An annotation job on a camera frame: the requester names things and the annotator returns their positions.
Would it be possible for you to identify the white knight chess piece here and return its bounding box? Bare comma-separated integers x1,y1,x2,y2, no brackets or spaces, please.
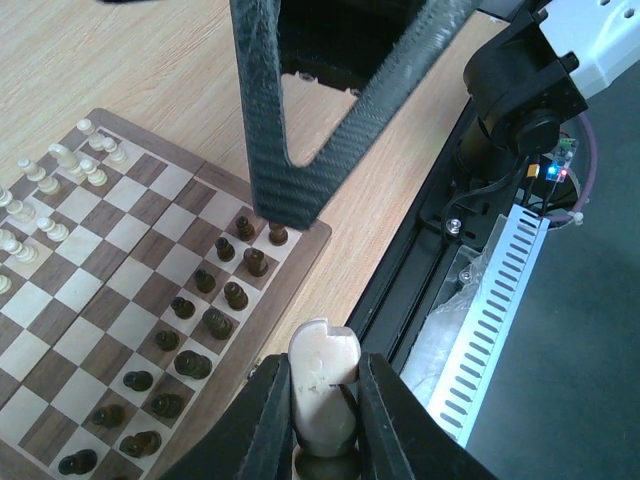
288,318,361,458

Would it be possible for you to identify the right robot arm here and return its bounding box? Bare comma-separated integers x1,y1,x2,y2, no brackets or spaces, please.
230,1,639,230

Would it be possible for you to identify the black aluminium frame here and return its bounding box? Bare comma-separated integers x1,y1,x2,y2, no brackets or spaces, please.
347,101,475,372

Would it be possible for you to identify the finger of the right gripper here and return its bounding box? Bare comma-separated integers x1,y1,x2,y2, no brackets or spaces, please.
230,1,476,230

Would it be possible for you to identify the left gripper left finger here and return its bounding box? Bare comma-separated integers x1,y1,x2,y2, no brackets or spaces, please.
162,353,293,480

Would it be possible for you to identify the dark pieces front row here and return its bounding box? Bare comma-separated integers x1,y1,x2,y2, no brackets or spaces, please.
108,210,302,454

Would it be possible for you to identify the white rook chess piece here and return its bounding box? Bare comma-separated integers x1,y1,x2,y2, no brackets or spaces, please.
76,118,105,152

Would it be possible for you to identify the dark pieces row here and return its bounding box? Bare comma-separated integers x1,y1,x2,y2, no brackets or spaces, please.
108,210,302,454
52,207,287,479

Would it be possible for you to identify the white pawn board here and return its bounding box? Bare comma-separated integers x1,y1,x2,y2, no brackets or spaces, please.
36,217,70,243

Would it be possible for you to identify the dark pieces back row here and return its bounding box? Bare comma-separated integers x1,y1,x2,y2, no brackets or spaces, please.
52,207,287,479

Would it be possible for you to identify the grey slotted cable duct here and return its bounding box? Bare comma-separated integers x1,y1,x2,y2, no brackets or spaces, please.
427,205,549,447

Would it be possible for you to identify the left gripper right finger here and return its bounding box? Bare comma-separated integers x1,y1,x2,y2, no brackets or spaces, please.
357,353,495,480

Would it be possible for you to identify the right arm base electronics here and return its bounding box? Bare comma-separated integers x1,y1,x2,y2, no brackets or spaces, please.
520,135,579,214

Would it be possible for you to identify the wooden chess board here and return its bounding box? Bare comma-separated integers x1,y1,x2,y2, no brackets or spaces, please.
1,109,331,479

